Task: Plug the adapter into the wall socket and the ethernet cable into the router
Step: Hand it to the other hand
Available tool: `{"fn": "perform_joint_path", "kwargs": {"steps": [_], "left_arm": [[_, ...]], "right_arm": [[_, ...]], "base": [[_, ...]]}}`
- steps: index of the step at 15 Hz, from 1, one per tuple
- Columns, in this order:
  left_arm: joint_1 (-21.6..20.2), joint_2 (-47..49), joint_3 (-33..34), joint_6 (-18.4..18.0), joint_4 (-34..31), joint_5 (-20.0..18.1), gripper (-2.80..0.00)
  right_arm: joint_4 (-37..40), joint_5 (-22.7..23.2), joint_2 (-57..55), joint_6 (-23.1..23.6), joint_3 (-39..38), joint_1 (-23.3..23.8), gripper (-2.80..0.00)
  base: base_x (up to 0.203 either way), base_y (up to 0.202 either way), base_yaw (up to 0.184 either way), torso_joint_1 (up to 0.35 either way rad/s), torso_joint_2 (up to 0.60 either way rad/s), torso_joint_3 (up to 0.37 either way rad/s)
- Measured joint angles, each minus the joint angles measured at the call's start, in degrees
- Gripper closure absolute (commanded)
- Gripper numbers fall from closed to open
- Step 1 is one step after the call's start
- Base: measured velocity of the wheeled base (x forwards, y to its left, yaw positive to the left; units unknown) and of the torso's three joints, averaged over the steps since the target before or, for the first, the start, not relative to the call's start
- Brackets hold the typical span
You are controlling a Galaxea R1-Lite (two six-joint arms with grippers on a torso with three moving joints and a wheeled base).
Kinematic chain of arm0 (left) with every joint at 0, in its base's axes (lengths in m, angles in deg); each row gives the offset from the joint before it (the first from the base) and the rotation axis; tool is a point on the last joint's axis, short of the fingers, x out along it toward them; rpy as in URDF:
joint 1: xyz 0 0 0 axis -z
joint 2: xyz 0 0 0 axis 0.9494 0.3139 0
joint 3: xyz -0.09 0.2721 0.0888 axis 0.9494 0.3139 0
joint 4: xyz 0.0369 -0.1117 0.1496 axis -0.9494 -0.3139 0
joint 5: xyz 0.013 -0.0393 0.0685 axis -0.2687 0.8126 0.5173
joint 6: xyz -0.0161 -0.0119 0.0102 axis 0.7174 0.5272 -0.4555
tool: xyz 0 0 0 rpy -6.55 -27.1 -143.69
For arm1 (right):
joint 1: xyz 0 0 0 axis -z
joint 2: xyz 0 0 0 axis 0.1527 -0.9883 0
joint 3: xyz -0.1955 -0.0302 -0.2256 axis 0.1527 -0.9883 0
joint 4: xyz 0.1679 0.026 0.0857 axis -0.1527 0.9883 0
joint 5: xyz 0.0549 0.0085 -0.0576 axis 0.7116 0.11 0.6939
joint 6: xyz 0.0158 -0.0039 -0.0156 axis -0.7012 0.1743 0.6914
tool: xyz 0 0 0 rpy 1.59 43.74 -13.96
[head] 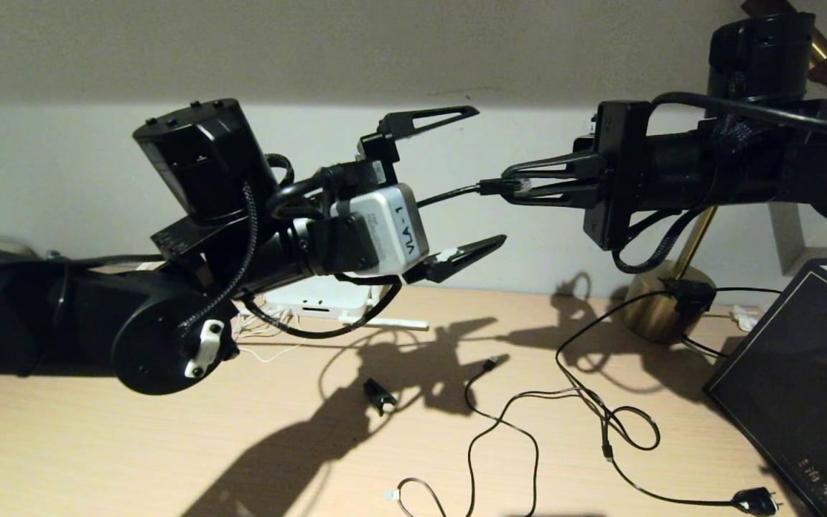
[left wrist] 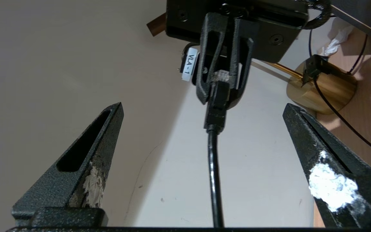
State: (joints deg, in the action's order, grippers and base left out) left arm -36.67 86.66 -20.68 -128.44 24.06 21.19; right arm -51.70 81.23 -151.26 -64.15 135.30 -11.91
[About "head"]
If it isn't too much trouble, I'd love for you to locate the black ethernet cable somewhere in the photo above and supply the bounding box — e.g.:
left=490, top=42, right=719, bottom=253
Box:
left=413, top=178, right=533, bottom=210

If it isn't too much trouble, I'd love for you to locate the white adapter cord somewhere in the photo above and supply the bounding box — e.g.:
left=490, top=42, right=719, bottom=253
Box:
left=230, top=316, right=310, bottom=363

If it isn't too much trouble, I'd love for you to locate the white router with antennas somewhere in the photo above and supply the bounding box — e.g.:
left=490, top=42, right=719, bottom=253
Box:
left=241, top=276, right=430, bottom=332

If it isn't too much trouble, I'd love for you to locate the black plastic clip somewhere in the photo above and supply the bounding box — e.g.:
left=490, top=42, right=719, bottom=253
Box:
left=363, top=378, right=398, bottom=417

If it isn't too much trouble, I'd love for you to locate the brass desk lamp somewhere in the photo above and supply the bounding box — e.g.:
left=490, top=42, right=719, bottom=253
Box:
left=622, top=0, right=827, bottom=344

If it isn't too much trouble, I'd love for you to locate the black box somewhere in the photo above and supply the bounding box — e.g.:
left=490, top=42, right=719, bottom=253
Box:
left=704, top=258, right=827, bottom=517

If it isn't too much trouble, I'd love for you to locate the black USB cable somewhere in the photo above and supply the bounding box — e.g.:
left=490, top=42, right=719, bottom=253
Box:
left=385, top=357, right=581, bottom=517

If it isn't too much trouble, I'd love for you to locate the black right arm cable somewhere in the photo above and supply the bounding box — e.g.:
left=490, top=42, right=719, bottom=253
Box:
left=611, top=92, right=827, bottom=275

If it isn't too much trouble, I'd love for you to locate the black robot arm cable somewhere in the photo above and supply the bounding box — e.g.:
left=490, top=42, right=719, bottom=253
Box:
left=0, top=152, right=403, bottom=378

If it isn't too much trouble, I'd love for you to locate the black lamp power cord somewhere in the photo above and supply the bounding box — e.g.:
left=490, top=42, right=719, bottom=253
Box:
left=556, top=287, right=780, bottom=516

